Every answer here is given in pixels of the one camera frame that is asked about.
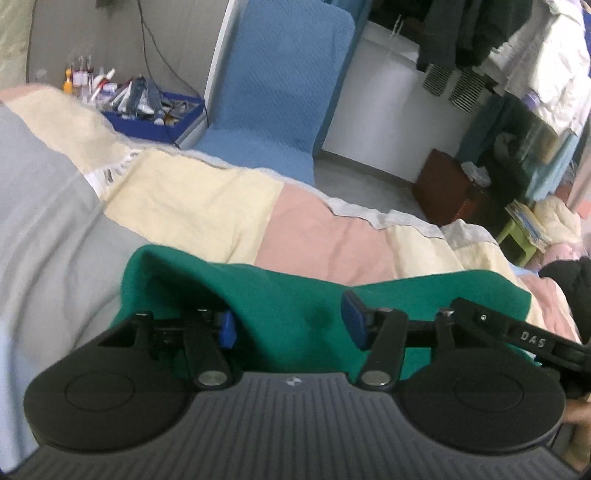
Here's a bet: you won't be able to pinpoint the cream fluffy blanket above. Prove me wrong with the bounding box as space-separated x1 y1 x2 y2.
533 198 583 246

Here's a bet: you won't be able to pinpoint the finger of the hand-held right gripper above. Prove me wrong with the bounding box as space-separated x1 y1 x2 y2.
450 296 591 371

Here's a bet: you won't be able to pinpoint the stack of books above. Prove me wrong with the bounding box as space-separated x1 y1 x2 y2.
505 200 551 246

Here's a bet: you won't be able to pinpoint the blue storage box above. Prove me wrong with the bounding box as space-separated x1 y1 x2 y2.
102 90 206 145

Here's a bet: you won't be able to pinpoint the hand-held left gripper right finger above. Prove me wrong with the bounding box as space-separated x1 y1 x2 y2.
341 290 462 391

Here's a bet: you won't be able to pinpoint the black power cable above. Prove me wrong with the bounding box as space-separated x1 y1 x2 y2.
136 0 204 99

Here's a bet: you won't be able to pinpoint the black garment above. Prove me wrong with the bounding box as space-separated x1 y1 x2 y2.
539 259 591 343

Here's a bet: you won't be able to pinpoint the brown wooden box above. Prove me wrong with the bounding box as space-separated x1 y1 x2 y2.
412 148 491 227

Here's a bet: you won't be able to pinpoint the white hanging jackets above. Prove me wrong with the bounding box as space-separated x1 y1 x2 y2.
475 0 591 136

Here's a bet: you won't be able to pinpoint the green stool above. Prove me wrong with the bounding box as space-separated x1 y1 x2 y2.
496 217 539 267

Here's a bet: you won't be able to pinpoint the white cabinet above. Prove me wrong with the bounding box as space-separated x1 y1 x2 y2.
321 21 490 182

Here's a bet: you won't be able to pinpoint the striped hanging garment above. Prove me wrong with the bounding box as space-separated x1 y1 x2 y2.
422 65 491 112

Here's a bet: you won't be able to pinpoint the pastel patchwork quilt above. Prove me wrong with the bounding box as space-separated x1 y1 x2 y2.
0 85 583 462

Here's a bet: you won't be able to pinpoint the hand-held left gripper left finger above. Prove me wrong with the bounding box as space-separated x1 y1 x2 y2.
99 308 238 391

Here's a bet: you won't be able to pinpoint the green hoodie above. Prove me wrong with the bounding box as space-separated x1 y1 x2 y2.
111 244 532 384

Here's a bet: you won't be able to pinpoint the white plastic bag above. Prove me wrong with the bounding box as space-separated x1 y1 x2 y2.
461 161 491 186

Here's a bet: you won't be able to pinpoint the blue box of toiletries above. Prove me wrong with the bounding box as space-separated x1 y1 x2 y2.
62 55 195 125

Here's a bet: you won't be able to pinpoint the pale patterned curtain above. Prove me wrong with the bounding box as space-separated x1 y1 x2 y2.
0 0 36 89

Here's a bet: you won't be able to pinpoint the blue textured upright mat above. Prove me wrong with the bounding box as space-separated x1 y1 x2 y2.
196 0 356 186

